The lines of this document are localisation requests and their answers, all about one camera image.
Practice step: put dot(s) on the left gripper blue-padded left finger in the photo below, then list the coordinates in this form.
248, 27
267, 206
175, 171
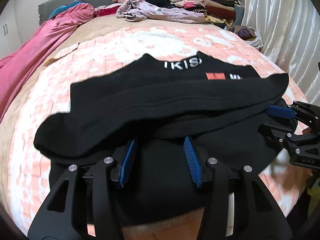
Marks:
82, 203

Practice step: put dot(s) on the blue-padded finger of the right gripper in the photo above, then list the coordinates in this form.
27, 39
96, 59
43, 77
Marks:
276, 136
306, 113

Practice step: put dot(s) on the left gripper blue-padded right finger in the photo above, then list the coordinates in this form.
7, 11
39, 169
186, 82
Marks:
238, 205

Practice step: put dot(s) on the black printed t-shirt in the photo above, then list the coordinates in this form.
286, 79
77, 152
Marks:
154, 106

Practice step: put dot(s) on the bag of clothes by bed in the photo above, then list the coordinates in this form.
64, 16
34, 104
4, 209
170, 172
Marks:
249, 35

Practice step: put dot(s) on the stack of folded clothes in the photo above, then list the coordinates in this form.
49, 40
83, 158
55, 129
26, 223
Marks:
221, 13

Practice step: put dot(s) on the white satin curtain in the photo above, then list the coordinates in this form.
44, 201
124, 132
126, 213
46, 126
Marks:
290, 33

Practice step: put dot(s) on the pink white fleece blanket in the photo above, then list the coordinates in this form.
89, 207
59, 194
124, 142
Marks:
175, 41

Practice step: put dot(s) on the magenta pink bedsheet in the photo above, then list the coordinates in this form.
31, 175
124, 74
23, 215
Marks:
19, 66

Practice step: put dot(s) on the beige bed sheet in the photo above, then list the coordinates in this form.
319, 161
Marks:
24, 170

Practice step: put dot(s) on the lilac crumpled garment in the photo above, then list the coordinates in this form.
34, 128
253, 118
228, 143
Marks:
137, 11

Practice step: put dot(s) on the blue cloth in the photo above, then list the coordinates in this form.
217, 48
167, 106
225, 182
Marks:
63, 8

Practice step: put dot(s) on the red cloth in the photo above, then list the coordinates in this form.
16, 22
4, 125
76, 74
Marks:
105, 10

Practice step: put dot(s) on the white wardrobe with black handles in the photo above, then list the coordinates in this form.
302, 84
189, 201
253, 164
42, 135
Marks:
9, 40

